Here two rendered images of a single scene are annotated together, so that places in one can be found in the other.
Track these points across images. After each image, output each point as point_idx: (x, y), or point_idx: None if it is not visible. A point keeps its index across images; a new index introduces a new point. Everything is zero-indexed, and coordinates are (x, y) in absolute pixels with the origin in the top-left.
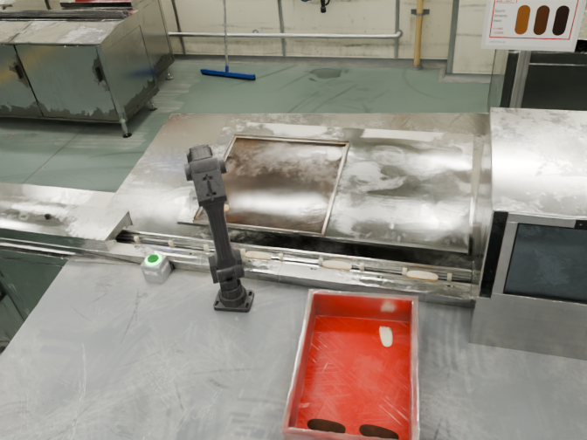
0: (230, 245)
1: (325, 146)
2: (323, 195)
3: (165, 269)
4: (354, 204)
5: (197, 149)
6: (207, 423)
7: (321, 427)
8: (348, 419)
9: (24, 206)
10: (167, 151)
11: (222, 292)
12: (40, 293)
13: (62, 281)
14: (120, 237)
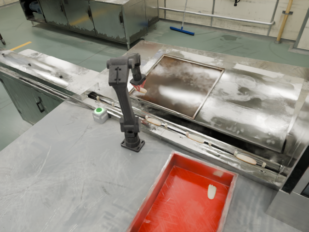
0: (130, 113)
1: (210, 69)
2: (200, 96)
3: (104, 117)
4: (216, 105)
5: (128, 54)
6: (89, 213)
7: None
8: None
9: (54, 70)
10: None
11: (125, 138)
12: None
13: (57, 110)
14: (91, 95)
